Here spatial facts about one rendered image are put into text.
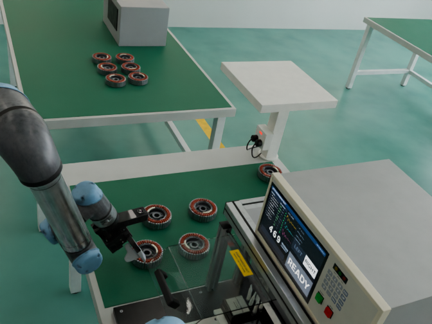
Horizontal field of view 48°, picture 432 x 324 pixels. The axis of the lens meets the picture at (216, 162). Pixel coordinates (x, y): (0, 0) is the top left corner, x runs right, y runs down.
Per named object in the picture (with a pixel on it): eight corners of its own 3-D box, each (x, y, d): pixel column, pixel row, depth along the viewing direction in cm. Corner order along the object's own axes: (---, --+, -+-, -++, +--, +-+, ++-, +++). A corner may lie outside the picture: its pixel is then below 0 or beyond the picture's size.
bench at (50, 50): (33, 238, 264) (25, 121, 222) (5, 83, 396) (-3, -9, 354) (214, 209, 310) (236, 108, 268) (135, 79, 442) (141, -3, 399)
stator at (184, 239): (201, 236, 180) (202, 229, 177) (213, 258, 172) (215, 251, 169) (173, 242, 175) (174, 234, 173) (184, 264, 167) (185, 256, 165)
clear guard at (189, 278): (176, 339, 113) (179, 324, 110) (146, 265, 130) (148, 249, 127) (292, 308, 127) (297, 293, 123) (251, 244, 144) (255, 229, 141)
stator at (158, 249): (138, 274, 160) (139, 266, 158) (124, 251, 167) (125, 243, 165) (168, 263, 166) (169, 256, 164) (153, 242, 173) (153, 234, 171)
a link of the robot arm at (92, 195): (63, 191, 135) (88, 173, 136) (81, 212, 143) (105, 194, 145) (74, 207, 130) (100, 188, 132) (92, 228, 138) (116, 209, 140)
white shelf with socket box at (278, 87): (238, 200, 201) (261, 105, 175) (204, 150, 228) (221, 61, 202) (306, 189, 216) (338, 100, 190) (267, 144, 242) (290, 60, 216)
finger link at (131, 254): (132, 270, 155) (116, 248, 152) (148, 259, 156) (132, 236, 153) (134, 273, 152) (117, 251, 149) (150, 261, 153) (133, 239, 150)
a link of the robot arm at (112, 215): (105, 195, 145) (116, 212, 139) (112, 203, 148) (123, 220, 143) (84, 209, 143) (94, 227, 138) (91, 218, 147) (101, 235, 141)
